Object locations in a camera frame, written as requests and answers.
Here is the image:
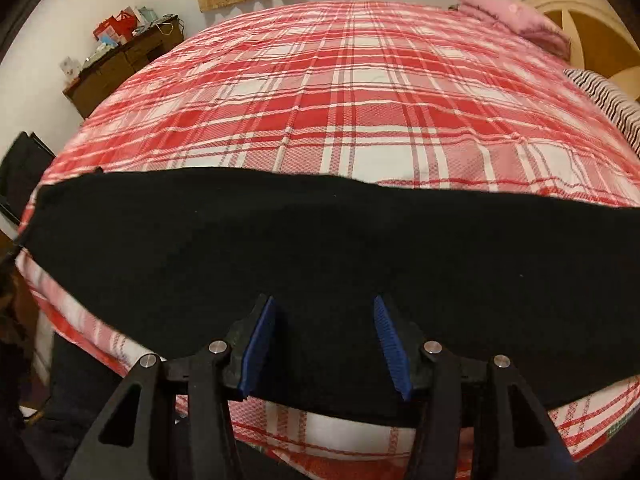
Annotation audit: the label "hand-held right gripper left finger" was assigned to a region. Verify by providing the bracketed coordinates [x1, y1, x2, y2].
[64, 294, 278, 480]

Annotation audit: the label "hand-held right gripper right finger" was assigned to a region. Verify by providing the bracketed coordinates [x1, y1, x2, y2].
[372, 294, 583, 480]

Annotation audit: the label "black pants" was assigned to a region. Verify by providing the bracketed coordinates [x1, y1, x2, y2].
[17, 167, 640, 423]

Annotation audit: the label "red plaid bed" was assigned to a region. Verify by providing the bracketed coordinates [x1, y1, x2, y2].
[15, 0, 640, 480]

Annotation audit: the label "black folding chair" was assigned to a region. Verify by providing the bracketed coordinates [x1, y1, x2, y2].
[0, 131, 57, 226]

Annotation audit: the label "brown wooden desk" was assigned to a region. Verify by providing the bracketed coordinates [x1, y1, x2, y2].
[62, 15, 186, 120]

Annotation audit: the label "striped pillow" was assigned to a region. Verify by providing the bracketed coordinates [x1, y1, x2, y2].
[563, 67, 640, 156]

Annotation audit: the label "pink folded quilt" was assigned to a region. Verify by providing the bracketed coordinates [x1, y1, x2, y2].
[456, 0, 572, 58]

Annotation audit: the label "red gift bag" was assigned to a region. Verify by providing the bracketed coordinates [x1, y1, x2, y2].
[92, 7, 141, 43]

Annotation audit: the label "cream wooden headboard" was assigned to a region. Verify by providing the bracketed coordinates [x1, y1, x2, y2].
[520, 0, 640, 106]

